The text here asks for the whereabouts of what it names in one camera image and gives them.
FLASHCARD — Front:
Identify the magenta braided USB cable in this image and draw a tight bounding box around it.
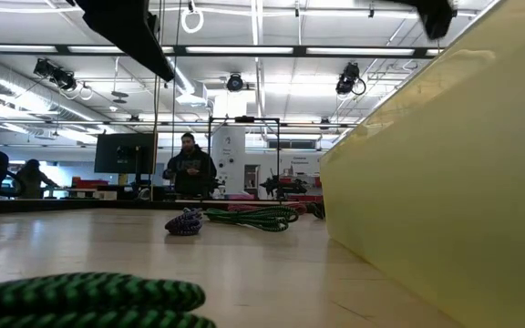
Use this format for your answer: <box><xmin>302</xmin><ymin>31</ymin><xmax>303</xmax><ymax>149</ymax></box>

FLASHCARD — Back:
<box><xmin>225</xmin><ymin>201</ymin><xmax>309</xmax><ymax>216</ymax></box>

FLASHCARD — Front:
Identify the green braided USB cable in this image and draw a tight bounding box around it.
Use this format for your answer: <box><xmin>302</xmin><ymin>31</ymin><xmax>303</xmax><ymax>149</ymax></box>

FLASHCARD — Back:
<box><xmin>203</xmin><ymin>204</ymin><xmax>301</xmax><ymax>233</ymax></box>
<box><xmin>0</xmin><ymin>272</ymin><xmax>218</xmax><ymax>328</ymax></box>

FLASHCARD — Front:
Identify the overhead LED light bar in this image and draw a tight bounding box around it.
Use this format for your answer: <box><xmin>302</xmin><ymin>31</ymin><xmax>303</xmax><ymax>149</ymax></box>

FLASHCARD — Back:
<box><xmin>0</xmin><ymin>43</ymin><xmax>446</xmax><ymax>59</ymax></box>

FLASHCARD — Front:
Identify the black monitor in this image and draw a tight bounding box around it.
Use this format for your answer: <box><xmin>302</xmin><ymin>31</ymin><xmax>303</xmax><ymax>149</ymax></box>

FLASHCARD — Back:
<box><xmin>93</xmin><ymin>132</ymin><xmax>159</xmax><ymax>176</ymax></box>

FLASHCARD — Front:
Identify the red storage bin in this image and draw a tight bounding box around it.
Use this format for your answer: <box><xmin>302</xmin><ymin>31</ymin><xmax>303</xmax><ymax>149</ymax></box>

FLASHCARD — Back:
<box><xmin>71</xmin><ymin>176</ymin><xmax>109</xmax><ymax>190</ymax></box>

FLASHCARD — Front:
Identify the yellow plastic bin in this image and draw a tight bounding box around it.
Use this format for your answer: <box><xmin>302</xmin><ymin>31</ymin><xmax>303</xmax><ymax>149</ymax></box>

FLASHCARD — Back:
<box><xmin>319</xmin><ymin>0</ymin><xmax>525</xmax><ymax>328</ymax></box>

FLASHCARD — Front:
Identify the white cable loop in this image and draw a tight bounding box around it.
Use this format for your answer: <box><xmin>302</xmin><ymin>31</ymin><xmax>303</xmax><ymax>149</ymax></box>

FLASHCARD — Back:
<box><xmin>180</xmin><ymin>5</ymin><xmax>205</xmax><ymax>35</ymax></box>

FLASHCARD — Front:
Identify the black ceiling camera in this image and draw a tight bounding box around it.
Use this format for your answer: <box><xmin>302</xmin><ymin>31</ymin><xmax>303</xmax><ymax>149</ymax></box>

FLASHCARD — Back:
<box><xmin>335</xmin><ymin>61</ymin><xmax>367</xmax><ymax>97</ymax></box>
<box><xmin>33</xmin><ymin>57</ymin><xmax>78</xmax><ymax>92</ymax></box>

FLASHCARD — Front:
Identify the round silver air duct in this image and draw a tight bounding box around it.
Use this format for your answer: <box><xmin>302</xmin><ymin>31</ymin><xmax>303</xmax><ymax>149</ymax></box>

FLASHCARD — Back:
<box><xmin>0</xmin><ymin>63</ymin><xmax>108</xmax><ymax>125</ymax></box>

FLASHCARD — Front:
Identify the black overhead camera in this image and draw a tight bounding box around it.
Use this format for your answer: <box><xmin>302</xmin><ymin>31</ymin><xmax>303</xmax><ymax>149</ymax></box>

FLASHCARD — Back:
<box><xmin>225</xmin><ymin>72</ymin><xmax>246</xmax><ymax>94</ymax></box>

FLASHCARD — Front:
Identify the black background rig frame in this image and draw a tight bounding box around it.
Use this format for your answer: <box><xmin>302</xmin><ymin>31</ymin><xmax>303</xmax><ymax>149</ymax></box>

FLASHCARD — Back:
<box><xmin>206</xmin><ymin>116</ymin><xmax>283</xmax><ymax>201</ymax></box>

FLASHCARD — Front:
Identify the black aluminium rig frame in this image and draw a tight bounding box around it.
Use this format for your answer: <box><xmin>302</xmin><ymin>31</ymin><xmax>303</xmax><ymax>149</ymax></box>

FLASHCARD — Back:
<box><xmin>0</xmin><ymin>198</ymin><xmax>323</xmax><ymax>216</ymax></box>

